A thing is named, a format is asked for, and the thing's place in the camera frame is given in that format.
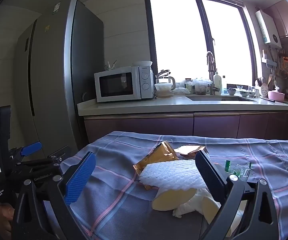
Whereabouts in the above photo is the purple kitchen counter cabinet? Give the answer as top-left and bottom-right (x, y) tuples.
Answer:
(77, 96), (288, 143)

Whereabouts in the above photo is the kitchen window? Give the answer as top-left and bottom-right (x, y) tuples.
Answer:
(144, 0), (258, 95)

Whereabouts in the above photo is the pink pot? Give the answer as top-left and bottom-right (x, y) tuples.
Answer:
(267, 90), (286, 102)

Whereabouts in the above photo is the gold snack wrapper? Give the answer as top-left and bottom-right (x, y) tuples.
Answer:
(133, 141), (179, 191)

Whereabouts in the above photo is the person's left hand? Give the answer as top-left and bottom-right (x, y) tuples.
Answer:
(0, 203), (15, 240)

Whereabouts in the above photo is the white coffee dripper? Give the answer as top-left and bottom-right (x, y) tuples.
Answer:
(154, 82), (174, 99)

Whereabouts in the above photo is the white foam fruit net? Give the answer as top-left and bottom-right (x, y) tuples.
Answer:
(137, 159), (209, 190)

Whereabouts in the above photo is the orange peel piece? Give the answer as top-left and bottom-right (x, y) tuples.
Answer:
(201, 196), (222, 224)
(151, 187), (197, 211)

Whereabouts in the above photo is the white microwave oven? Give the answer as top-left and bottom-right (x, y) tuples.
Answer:
(94, 66), (155, 103)

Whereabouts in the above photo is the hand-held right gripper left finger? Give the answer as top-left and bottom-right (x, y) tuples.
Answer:
(12, 151), (97, 240)

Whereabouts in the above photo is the white tissue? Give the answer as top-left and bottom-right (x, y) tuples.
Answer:
(172, 189), (221, 218)

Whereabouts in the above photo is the grey refrigerator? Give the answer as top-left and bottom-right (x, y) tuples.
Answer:
(12, 0), (104, 153)

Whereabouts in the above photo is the blue plaid tablecloth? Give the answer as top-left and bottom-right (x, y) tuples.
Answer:
(44, 131), (288, 240)

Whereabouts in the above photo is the metal kitchen faucet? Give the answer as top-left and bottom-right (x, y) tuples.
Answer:
(206, 51), (221, 95)

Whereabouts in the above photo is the clear green-edged plastic wrapper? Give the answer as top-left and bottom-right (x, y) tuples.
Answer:
(223, 159), (253, 179)

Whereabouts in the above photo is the glass kettle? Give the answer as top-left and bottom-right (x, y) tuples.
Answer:
(155, 69), (176, 90)

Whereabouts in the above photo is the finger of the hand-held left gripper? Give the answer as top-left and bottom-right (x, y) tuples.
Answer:
(9, 142), (43, 160)
(18, 146), (72, 172)

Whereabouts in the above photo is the kitchen sink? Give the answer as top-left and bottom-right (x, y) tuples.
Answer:
(186, 95), (257, 102)

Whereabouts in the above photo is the white water heater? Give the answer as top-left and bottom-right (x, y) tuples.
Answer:
(255, 10), (282, 50)

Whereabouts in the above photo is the purple wall cabinet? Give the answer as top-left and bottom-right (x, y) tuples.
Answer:
(264, 0), (288, 39)

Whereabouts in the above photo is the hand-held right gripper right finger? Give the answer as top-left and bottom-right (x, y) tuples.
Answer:
(195, 150), (279, 240)

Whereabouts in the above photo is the wide glass jar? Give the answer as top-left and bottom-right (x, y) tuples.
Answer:
(193, 79), (209, 95)

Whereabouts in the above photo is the white dish soap bottle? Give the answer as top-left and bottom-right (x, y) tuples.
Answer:
(213, 69), (222, 95)

